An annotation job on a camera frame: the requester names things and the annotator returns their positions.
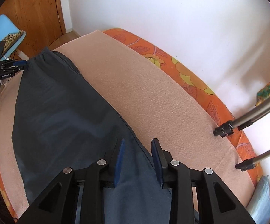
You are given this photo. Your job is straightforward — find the dark grey pants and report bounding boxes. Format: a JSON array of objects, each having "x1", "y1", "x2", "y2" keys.
[{"x1": 12, "y1": 49, "x2": 172, "y2": 223}]

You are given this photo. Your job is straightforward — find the leopard print cloth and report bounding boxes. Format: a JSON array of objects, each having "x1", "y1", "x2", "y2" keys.
[{"x1": 0, "y1": 30, "x2": 25, "y2": 58}]

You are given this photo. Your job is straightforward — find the folded blue jeans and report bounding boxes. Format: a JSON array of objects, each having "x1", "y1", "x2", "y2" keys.
[{"x1": 246, "y1": 176, "x2": 270, "y2": 224}]

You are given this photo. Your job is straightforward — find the wooden door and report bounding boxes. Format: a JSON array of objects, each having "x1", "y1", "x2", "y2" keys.
[{"x1": 0, "y1": 0, "x2": 66, "y2": 58}]

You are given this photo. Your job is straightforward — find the folded metal tripod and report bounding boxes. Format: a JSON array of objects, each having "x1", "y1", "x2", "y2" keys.
[{"x1": 213, "y1": 97, "x2": 270, "y2": 171}]

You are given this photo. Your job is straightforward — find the orange floral bed sheet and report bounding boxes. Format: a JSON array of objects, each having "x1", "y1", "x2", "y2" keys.
[{"x1": 0, "y1": 27, "x2": 263, "y2": 220}]

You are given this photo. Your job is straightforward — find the peach terry bed cover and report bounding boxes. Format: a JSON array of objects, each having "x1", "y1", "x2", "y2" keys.
[{"x1": 0, "y1": 31, "x2": 255, "y2": 223}]

